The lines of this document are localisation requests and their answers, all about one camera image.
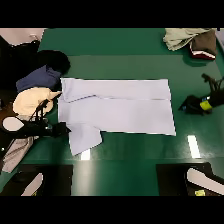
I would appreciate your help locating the white shirt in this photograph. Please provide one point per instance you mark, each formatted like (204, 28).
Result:
(126, 113)

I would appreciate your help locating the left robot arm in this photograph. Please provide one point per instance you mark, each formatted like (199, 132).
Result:
(13, 124)

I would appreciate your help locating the brown garment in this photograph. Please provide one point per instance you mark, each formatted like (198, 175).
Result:
(205, 41)

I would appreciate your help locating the beige garment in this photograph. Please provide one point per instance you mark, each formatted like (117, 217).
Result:
(18, 151)

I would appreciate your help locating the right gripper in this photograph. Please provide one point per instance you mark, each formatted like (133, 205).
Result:
(192, 105)

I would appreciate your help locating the red and white garment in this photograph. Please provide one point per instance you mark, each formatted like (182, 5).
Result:
(201, 55)

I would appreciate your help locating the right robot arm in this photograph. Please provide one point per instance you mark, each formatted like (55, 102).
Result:
(204, 178)

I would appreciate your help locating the cream garment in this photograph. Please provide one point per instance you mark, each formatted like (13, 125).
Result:
(30, 100)

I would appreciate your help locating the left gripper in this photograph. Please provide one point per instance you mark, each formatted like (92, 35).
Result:
(60, 129)

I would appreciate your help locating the pale green garment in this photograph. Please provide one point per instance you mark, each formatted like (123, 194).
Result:
(178, 38)

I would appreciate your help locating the blue garment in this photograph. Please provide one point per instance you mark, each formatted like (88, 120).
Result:
(38, 79)

